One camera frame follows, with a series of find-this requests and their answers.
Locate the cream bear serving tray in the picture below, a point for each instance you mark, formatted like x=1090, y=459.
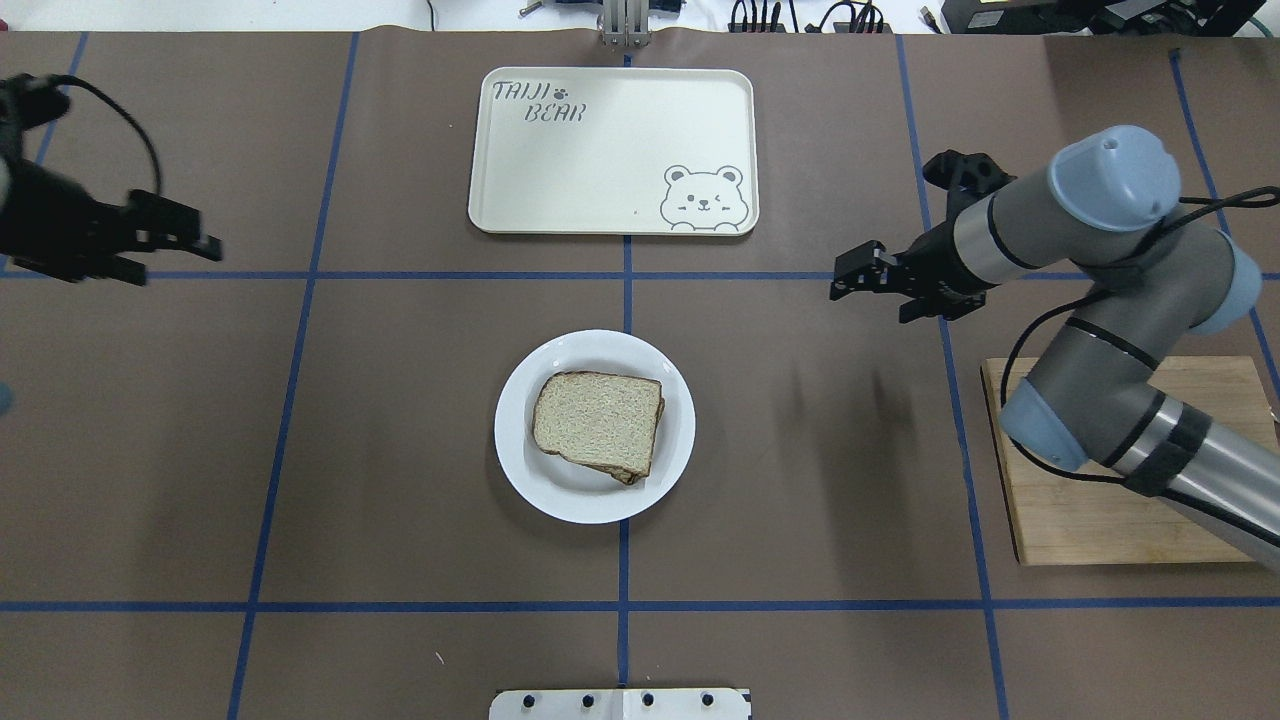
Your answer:
x=615, y=150

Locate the wooden cutting board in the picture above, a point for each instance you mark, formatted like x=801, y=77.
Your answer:
x=1058, y=521

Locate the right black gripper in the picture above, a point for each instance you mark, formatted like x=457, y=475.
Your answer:
x=937, y=258

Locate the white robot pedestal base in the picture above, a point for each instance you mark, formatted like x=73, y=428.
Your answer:
x=623, y=703

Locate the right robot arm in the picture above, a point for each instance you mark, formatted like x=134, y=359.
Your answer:
x=1110, y=204

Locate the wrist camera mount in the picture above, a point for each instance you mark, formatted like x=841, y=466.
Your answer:
x=28, y=102
x=966, y=179

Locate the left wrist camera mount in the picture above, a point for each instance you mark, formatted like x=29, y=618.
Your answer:
x=28, y=102

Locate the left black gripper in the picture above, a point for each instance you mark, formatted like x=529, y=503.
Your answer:
x=52, y=222

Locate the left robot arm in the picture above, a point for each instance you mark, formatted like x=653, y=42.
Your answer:
x=52, y=226

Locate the white round plate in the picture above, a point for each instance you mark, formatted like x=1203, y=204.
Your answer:
x=571, y=492

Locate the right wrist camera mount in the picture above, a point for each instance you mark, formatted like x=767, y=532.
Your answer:
x=966, y=179

